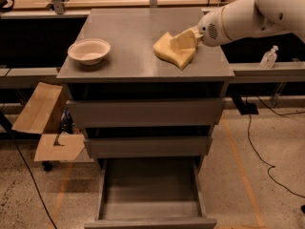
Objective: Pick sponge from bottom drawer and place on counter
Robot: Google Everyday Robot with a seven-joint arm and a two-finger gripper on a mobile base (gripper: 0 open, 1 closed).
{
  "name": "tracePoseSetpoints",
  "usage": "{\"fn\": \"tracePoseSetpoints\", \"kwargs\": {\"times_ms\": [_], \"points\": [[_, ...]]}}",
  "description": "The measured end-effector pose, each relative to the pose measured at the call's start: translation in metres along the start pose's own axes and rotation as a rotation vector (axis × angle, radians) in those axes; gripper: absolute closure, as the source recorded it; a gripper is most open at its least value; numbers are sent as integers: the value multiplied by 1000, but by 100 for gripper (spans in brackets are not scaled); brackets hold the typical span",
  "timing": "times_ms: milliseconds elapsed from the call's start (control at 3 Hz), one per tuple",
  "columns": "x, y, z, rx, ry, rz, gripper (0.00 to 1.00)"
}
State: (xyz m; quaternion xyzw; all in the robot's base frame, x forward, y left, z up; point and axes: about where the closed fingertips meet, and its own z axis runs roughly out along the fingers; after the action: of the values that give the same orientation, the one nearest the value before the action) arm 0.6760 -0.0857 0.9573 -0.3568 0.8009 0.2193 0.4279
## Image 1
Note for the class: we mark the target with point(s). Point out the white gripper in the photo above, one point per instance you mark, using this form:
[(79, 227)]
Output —
[(211, 30)]

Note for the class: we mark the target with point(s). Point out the yellow sponge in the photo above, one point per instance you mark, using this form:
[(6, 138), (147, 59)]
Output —
[(180, 58)]

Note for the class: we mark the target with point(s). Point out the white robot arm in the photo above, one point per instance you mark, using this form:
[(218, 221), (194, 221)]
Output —
[(242, 19)]

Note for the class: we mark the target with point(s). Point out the grey top drawer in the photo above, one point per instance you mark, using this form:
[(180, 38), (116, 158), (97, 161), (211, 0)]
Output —
[(145, 113)]

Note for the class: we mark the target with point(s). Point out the grey middle drawer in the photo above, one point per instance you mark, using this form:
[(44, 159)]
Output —
[(148, 146)]

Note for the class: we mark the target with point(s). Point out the grey open bottom drawer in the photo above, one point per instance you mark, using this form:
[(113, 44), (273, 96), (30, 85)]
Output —
[(150, 193)]

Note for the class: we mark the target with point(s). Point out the clear sanitizer bottle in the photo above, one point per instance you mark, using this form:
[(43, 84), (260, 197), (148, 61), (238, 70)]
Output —
[(269, 58)]

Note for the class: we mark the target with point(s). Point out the white paper bowl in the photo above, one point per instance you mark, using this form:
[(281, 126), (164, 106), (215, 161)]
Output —
[(89, 51)]

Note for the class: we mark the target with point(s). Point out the blue snack bag in box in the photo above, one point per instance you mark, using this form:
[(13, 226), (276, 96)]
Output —
[(66, 122)]

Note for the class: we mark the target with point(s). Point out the open cardboard box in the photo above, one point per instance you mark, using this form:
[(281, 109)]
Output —
[(41, 116)]

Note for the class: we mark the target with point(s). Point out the black headphones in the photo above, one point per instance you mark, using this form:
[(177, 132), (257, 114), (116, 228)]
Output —
[(6, 5)]

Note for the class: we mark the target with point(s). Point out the grey metal rail shelf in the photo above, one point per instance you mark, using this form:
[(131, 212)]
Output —
[(243, 73)]

